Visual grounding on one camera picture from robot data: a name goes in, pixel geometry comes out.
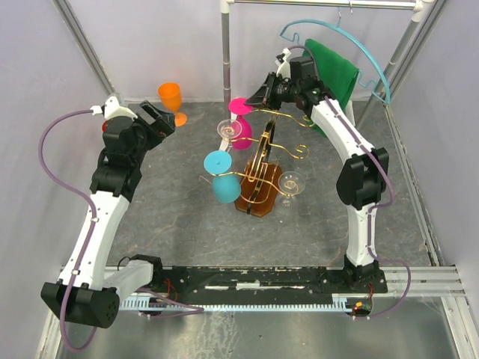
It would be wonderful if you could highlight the green cloth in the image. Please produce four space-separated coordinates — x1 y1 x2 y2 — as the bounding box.
305 39 359 125

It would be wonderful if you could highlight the light blue cable duct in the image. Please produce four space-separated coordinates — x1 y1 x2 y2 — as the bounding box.
119 294 352 313

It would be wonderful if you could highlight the gold wire glass rack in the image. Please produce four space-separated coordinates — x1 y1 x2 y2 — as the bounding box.
198 107 319 218

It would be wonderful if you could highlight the pink wine glass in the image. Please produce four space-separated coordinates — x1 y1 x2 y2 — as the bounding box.
228 97 253 150

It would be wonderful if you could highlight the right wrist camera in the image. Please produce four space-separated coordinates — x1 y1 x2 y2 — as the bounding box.
275 48 292 79

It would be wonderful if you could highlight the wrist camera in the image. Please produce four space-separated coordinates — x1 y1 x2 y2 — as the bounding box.
275 48 292 79
90 93 138 120

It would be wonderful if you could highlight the clear wine glass rear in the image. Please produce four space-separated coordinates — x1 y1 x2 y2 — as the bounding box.
216 119 242 153

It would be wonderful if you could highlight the clear wine glass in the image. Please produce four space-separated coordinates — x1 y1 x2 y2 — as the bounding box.
277 171 305 209
216 119 242 153

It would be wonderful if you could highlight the light blue clothes hanger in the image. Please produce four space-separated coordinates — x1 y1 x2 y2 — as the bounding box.
279 19 391 105

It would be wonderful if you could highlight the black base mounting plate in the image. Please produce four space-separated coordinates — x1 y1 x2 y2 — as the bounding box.
144 266 388 306

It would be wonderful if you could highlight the orange wine glass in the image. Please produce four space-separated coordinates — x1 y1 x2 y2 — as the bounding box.
157 82 187 126

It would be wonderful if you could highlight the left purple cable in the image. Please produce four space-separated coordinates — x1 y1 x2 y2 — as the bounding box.
38 107 205 352

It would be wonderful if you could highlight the blue wine glass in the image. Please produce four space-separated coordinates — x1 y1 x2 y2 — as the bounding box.
204 150 241 203

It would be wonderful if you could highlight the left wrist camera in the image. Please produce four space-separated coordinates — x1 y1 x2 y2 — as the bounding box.
90 93 138 120

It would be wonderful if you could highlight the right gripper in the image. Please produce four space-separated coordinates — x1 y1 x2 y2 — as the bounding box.
245 71 299 111

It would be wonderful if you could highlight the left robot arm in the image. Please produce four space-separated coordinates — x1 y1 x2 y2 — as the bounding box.
40 95 175 328

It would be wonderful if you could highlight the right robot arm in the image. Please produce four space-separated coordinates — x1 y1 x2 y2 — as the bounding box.
245 55 390 293

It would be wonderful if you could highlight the silver clothes rail stand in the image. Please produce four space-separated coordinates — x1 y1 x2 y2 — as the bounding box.
219 1 434 126

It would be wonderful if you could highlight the clear wine glass front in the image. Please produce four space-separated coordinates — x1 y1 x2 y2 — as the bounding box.
277 171 305 209

